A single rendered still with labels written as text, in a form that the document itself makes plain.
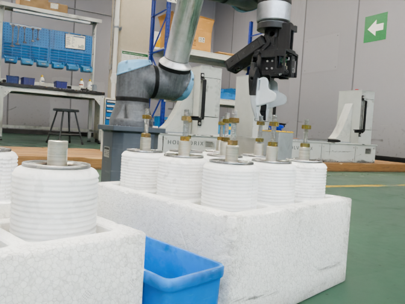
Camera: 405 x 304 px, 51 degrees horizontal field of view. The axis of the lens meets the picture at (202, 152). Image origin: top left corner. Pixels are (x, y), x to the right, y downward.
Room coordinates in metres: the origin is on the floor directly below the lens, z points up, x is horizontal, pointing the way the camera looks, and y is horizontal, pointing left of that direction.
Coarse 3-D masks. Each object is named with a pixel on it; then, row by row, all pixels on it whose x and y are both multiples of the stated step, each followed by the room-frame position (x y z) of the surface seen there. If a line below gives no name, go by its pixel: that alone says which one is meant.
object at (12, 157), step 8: (0, 152) 0.63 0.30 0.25; (8, 152) 0.65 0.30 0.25; (0, 160) 0.62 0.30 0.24; (8, 160) 0.64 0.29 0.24; (16, 160) 0.66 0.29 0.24; (0, 168) 0.62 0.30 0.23; (8, 168) 0.64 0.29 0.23; (0, 176) 0.62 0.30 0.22; (8, 176) 0.64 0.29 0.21; (0, 184) 0.62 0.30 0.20; (8, 184) 0.64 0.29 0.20; (0, 192) 0.62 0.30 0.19; (8, 192) 0.64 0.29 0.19; (0, 200) 0.62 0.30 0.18
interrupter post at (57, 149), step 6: (48, 144) 0.48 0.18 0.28; (54, 144) 0.48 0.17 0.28; (60, 144) 0.48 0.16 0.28; (66, 144) 0.48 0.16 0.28; (48, 150) 0.48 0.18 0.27; (54, 150) 0.48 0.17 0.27; (60, 150) 0.48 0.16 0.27; (66, 150) 0.48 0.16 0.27; (48, 156) 0.48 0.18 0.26; (54, 156) 0.48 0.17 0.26; (60, 156) 0.48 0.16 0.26; (66, 156) 0.49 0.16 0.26; (48, 162) 0.48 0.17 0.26; (54, 162) 0.48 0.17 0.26; (60, 162) 0.48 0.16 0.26; (66, 162) 0.49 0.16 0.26
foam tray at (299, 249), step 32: (128, 192) 0.79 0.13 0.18; (128, 224) 0.78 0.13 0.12; (160, 224) 0.72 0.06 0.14; (192, 224) 0.66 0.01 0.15; (224, 224) 0.62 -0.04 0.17; (256, 224) 0.64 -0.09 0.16; (288, 224) 0.71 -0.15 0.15; (320, 224) 0.79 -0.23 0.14; (224, 256) 0.61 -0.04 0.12; (256, 256) 0.65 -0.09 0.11; (288, 256) 0.72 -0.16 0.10; (320, 256) 0.80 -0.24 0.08; (224, 288) 0.61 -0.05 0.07; (256, 288) 0.65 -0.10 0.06; (288, 288) 0.72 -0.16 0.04; (320, 288) 0.80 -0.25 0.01
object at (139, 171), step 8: (128, 152) 0.85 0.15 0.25; (136, 152) 0.84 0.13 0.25; (128, 160) 0.84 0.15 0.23; (136, 160) 0.83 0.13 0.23; (144, 160) 0.83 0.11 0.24; (152, 160) 0.83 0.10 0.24; (128, 168) 0.84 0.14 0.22; (136, 168) 0.83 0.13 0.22; (144, 168) 0.83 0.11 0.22; (152, 168) 0.84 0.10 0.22; (128, 176) 0.84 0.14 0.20; (136, 176) 0.83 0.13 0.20; (144, 176) 0.83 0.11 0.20; (152, 176) 0.84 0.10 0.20; (128, 184) 0.84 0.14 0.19; (136, 184) 0.83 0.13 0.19; (144, 184) 0.83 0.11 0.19; (152, 184) 0.84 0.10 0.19
